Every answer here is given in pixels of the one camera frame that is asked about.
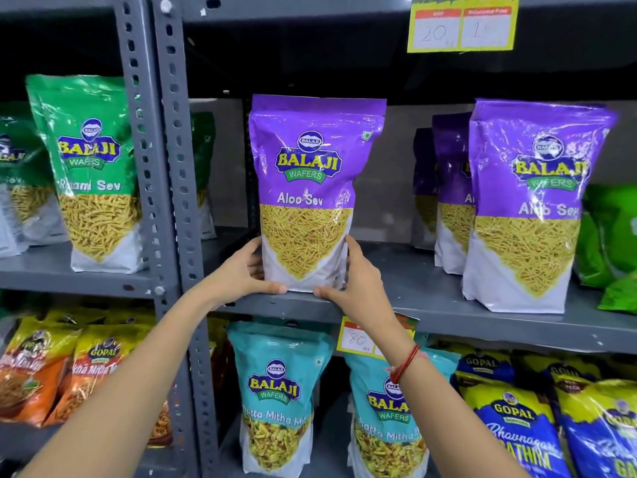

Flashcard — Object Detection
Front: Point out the person's left hand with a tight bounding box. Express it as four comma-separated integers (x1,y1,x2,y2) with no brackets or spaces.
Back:
196,237,288,314

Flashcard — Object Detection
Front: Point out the person's right hand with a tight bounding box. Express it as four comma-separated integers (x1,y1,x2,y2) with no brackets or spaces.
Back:
313,235,411,346

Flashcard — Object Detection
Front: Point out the purple snack packet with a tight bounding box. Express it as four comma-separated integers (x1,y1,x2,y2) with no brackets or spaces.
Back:
432,113,476,275
249,94,387,294
410,128,439,251
462,99,618,314

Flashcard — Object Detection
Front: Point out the person's right forearm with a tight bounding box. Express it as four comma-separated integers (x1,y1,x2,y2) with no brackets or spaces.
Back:
371,336,529,478

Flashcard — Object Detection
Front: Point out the person's left forearm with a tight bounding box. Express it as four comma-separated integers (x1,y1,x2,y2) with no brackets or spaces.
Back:
19,287,219,478

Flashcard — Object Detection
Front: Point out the small yellow price tag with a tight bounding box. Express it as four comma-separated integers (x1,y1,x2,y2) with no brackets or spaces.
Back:
337,313,420,360

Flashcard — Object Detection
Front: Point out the orange yellow snack packet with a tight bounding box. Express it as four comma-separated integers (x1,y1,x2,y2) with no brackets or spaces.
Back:
44,322,156,427
148,400,173,447
208,317,236,394
0,316,81,427

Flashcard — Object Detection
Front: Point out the teal snack packet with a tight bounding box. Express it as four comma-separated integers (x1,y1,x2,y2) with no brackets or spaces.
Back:
344,347,461,478
227,321,335,478

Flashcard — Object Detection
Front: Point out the grey metal shelving rack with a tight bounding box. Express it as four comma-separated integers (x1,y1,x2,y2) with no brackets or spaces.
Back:
149,0,637,478
0,0,201,478

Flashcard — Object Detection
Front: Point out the blue yellow snack packet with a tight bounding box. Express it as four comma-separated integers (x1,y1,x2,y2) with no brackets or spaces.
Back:
551,377,637,478
516,352,610,386
455,371,574,478
447,342,516,385

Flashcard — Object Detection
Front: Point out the bright green snack packet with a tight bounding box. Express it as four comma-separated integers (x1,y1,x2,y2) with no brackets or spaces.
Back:
597,274,637,315
574,183,637,289

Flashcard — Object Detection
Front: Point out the large yellow price tag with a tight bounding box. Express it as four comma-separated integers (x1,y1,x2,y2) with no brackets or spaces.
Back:
407,0,520,54

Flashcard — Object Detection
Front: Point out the red thread bracelet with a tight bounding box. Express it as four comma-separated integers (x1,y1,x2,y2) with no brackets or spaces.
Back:
388,344,423,385

